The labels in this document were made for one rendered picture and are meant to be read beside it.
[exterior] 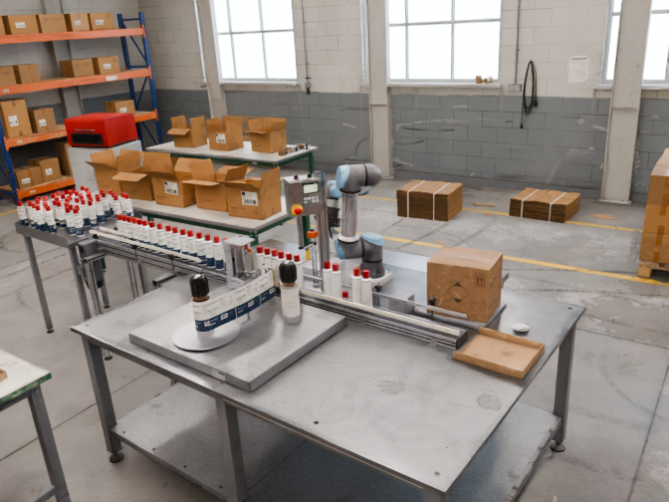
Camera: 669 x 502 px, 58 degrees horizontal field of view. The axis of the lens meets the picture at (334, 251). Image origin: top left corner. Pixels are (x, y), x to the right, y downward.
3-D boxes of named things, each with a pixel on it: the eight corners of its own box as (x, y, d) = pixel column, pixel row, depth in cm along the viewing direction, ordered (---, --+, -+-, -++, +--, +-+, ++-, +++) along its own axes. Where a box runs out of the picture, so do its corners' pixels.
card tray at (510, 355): (453, 359, 260) (453, 351, 259) (478, 334, 279) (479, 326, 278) (522, 379, 243) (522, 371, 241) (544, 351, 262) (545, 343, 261)
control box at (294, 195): (286, 213, 317) (283, 177, 310) (317, 208, 321) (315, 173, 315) (291, 218, 308) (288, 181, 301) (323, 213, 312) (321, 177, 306)
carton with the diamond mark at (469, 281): (426, 312, 298) (426, 261, 288) (442, 293, 317) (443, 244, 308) (487, 324, 284) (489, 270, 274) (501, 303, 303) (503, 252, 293)
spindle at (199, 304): (192, 334, 281) (183, 277, 271) (206, 326, 288) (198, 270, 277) (205, 339, 276) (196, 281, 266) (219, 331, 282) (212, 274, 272)
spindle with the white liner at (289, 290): (279, 322, 291) (273, 263, 280) (291, 314, 297) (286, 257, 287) (293, 326, 285) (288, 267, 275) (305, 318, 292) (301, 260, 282)
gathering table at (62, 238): (41, 332, 488) (12, 222, 455) (109, 303, 534) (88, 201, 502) (93, 357, 447) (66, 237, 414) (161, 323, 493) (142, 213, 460)
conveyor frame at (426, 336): (201, 276, 361) (200, 269, 360) (215, 270, 369) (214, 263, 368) (456, 350, 267) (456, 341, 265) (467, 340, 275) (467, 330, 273)
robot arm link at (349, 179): (363, 262, 333) (368, 168, 306) (337, 264, 330) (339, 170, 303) (358, 251, 343) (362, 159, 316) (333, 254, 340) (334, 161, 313)
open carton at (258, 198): (218, 219, 483) (212, 173, 470) (255, 202, 524) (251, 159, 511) (258, 224, 465) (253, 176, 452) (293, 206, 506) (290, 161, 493)
